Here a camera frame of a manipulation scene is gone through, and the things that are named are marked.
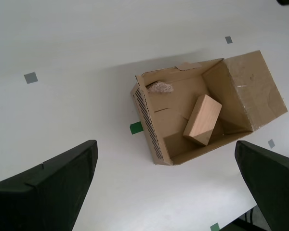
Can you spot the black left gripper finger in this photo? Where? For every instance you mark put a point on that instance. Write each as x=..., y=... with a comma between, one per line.
x=274, y=183
x=43, y=192

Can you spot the light wooden block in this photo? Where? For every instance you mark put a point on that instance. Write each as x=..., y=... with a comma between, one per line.
x=202, y=120

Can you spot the speckled granite rock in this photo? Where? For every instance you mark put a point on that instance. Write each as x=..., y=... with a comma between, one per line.
x=160, y=87

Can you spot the open brown cardboard box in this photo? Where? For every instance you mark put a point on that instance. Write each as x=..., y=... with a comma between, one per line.
x=250, y=91

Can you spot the grey tape square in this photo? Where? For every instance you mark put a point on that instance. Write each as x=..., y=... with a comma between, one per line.
x=30, y=78
x=228, y=40
x=271, y=143

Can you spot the large green tape square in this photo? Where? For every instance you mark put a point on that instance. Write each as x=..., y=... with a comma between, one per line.
x=214, y=227

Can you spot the small green tape piece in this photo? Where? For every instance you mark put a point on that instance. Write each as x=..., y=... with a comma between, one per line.
x=136, y=128

